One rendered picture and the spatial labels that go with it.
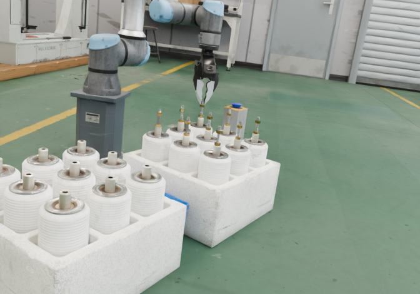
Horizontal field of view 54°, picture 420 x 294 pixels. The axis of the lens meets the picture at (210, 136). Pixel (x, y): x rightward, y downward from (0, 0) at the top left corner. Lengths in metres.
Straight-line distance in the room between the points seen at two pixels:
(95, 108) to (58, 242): 0.92
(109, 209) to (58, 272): 0.17
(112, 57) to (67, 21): 3.26
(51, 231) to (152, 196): 0.26
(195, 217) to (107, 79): 0.71
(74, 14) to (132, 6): 3.26
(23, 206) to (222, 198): 0.54
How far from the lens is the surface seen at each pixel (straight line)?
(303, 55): 6.47
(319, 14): 6.48
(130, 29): 1.78
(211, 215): 1.21
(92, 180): 1.01
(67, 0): 5.04
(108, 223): 0.93
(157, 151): 1.35
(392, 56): 6.62
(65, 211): 0.85
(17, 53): 3.85
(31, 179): 0.94
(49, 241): 0.86
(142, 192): 0.99
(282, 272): 1.21
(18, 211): 0.93
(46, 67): 4.10
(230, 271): 1.16
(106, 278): 0.93
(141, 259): 1.00
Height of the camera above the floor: 0.63
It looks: 15 degrees down
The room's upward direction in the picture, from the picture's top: 7 degrees clockwise
